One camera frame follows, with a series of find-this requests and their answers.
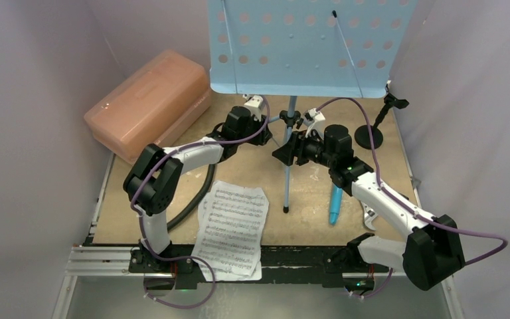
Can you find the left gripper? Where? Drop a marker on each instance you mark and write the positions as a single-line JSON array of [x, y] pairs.
[[261, 139]]

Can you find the blue toy microphone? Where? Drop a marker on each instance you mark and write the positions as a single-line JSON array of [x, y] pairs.
[[335, 204]]

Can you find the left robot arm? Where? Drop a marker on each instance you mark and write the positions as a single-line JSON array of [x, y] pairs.
[[152, 181]]

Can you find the aluminium mounting rail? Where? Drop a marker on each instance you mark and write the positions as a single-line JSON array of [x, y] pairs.
[[130, 260]]

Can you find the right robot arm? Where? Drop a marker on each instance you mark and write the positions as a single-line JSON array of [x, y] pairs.
[[432, 250]]

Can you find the sheet music page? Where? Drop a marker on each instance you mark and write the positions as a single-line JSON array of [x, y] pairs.
[[226, 275], [230, 236]]

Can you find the pink plastic storage box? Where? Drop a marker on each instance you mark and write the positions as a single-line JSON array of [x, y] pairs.
[[155, 105]]

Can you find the black microphone desk stand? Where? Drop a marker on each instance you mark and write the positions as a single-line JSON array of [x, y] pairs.
[[362, 134]]

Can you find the blue music stand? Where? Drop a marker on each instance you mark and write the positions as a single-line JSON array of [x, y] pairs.
[[306, 48]]

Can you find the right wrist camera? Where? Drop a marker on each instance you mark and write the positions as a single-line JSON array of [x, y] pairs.
[[315, 122]]

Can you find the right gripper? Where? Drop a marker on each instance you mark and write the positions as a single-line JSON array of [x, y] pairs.
[[299, 149]]

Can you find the sheet music bottom page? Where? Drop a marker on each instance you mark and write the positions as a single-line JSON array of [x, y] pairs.
[[226, 275]]

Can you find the red adjustable wrench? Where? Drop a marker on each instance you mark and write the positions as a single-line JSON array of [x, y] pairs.
[[368, 216]]

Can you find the sheet music top page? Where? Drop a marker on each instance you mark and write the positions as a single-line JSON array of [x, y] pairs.
[[230, 236]]

